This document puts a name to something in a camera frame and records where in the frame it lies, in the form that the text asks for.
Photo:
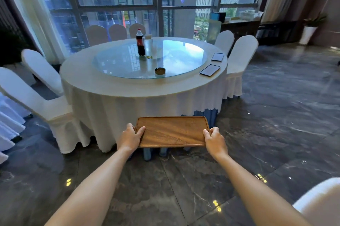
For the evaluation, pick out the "person's right forearm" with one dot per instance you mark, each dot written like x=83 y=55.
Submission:
x=255 y=194

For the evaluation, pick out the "round dark ashtray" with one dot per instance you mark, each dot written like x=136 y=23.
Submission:
x=160 y=71

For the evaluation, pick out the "dark wooden sideboard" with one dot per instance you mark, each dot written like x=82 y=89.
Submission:
x=240 y=29

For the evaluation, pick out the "round table with white tablecloth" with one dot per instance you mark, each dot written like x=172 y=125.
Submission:
x=127 y=93

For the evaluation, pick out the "person's right thumb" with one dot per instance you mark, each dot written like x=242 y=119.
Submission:
x=206 y=136

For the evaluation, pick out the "white covered chair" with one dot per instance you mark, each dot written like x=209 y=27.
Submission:
x=41 y=70
x=322 y=203
x=117 y=32
x=137 y=30
x=239 y=64
x=37 y=106
x=224 y=41
x=96 y=34

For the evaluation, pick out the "person's left forearm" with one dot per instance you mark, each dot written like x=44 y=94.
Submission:
x=87 y=191

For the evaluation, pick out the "person's right hand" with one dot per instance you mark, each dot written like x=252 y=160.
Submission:
x=216 y=143

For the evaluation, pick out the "blue box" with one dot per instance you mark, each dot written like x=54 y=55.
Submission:
x=217 y=17

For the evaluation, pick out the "white tablecloth edge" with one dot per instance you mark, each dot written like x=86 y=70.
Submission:
x=9 y=125

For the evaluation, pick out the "round glass turntable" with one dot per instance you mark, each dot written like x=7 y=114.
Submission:
x=170 y=60

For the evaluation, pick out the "potted plant in white pot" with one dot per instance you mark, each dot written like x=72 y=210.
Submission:
x=310 y=28

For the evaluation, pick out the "dark cola bottle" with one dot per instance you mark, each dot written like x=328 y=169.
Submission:
x=140 y=42

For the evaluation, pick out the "clear glass jar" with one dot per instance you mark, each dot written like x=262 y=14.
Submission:
x=148 y=46

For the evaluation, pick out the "person's left thumb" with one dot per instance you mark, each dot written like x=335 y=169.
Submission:
x=140 y=133

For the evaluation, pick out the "person's left hand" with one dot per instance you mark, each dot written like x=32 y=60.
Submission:
x=128 y=139

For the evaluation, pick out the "sheer white curtain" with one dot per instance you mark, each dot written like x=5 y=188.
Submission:
x=39 y=13

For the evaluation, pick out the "wooden serving tray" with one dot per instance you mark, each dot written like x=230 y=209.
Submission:
x=172 y=131

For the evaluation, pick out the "dark window frame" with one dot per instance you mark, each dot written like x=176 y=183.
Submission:
x=158 y=3

